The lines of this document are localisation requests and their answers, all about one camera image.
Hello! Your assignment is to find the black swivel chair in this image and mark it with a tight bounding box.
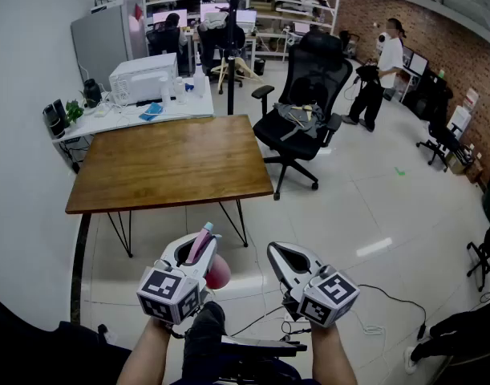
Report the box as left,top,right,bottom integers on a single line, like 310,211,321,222
415,86,476,172

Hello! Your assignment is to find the black mesh office chair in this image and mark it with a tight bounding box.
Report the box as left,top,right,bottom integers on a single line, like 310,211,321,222
251,30,354,201

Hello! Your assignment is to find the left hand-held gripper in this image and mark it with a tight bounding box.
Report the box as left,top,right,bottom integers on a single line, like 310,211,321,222
136,233,223,325

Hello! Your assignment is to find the pair of side monitors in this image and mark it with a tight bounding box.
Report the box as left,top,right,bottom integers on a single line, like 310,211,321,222
400,45,429,76

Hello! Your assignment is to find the black chest-mounted device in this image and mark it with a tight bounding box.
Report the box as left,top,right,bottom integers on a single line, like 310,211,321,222
220,334,309,359

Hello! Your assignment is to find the person's right forearm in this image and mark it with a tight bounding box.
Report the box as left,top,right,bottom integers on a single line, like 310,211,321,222
308,321,358,385

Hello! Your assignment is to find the black coat stand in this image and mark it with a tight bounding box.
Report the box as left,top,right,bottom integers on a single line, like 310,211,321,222
216,0,261,116

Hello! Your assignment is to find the pink spray bottle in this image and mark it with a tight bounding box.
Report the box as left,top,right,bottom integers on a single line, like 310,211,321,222
186,221,233,290

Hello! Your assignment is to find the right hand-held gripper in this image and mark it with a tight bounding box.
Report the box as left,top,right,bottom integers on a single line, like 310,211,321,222
267,241,361,328

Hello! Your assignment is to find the white shelving rack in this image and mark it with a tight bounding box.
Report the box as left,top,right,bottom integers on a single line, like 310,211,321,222
144,0,342,62

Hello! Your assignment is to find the white router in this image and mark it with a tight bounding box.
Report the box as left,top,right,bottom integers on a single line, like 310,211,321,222
90,0,125,14

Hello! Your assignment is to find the white desk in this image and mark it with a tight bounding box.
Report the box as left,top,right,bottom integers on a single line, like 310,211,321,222
51,76,216,144

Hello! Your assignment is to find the black floor cable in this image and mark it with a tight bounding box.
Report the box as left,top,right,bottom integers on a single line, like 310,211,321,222
358,282,428,338

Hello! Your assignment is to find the grey refrigerator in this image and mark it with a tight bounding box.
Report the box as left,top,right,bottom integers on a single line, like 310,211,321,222
71,0,149,91

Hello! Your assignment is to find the white garment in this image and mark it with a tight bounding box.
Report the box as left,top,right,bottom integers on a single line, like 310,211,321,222
199,10,229,31

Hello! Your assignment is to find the black chair with star base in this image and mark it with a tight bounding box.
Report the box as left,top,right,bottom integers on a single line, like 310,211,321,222
466,225,490,292

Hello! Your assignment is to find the black jar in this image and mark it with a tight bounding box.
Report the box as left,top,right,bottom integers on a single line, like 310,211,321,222
83,78,103,109

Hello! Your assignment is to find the wooden table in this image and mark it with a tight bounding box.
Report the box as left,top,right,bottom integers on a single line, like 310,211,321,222
65,113,274,258

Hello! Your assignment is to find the blue cloth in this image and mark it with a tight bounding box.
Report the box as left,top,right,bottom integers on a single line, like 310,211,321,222
139,101,165,122

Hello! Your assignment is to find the black trouser leg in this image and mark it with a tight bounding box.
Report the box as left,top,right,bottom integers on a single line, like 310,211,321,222
411,309,490,367

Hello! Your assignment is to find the clear white trigger bottle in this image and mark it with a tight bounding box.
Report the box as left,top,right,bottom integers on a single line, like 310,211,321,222
192,52,207,99

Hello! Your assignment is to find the person's left forearm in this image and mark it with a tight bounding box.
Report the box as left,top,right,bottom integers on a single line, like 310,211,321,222
115,317,178,385

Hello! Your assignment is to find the white shoe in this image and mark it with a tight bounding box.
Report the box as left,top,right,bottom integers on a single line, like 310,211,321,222
403,346,420,375

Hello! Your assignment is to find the white box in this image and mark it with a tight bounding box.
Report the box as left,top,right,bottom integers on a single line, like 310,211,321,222
447,104,472,140

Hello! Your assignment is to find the black speaker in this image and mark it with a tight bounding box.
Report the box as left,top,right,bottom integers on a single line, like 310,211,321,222
52,98,69,128
43,103,66,139

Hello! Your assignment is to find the black side cabinet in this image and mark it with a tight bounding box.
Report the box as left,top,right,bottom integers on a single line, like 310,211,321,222
403,68,454,120

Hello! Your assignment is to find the white floor cable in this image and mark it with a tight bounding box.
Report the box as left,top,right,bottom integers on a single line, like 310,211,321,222
348,306,386,336

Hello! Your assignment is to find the small wooden clothes hanger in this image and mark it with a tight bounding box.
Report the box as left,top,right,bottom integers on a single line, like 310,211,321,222
288,104,314,128

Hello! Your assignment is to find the small green potted plant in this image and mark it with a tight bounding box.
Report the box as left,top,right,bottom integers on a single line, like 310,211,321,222
64,99,85,128

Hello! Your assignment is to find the white microwave oven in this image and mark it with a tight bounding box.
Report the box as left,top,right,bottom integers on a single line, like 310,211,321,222
108,52,180,106

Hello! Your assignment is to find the black garment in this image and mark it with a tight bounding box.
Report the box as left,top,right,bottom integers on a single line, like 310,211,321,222
0,293,133,385

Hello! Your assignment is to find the grey garment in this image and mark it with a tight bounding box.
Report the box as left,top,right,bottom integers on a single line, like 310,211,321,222
273,102,326,142

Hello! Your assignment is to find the black backpack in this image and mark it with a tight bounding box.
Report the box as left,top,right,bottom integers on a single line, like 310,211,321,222
354,60,384,91

